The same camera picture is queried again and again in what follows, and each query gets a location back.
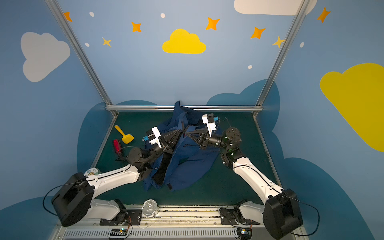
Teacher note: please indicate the left green circuit board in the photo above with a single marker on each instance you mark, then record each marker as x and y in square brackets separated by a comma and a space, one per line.
[118, 234]

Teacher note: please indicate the red bottle with black cap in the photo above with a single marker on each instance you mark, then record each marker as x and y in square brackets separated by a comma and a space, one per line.
[118, 148]

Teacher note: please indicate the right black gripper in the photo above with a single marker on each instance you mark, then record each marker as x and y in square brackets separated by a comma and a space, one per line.
[202, 140]

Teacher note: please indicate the right green circuit board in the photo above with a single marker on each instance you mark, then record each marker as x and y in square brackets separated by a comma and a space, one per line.
[243, 234]

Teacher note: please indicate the left aluminium frame post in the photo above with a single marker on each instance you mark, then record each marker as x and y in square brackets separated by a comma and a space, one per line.
[64, 24]

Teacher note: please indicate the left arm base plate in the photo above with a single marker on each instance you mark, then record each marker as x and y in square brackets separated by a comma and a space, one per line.
[124, 218]

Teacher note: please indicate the green circuit board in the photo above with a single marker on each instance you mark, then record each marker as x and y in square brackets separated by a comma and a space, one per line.
[118, 234]
[243, 234]

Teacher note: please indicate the right aluminium frame post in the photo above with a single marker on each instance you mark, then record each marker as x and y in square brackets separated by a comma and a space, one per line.
[292, 32]

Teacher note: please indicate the yellow plastic scoop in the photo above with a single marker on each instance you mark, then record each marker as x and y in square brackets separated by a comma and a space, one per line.
[126, 138]

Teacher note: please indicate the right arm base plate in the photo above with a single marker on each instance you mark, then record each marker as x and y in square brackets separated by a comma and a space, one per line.
[233, 217]

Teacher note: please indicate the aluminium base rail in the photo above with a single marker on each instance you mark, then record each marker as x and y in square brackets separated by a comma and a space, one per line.
[173, 222]

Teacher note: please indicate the navy blue jacket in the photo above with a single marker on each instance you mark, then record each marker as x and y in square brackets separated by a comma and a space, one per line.
[188, 163]

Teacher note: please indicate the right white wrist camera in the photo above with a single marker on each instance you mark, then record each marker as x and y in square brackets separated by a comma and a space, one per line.
[212, 123]

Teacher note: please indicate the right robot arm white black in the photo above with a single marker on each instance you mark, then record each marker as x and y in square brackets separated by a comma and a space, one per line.
[280, 211]

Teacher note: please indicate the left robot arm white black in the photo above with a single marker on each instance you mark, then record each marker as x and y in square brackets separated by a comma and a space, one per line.
[77, 198]

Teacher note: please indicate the clear glass jar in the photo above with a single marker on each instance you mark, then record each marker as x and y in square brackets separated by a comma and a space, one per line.
[150, 208]

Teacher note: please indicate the aluminium frame post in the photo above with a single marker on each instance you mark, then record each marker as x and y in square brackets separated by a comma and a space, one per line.
[64, 24]
[292, 32]

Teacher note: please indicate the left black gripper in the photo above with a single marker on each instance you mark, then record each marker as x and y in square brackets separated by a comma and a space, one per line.
[165, 142]

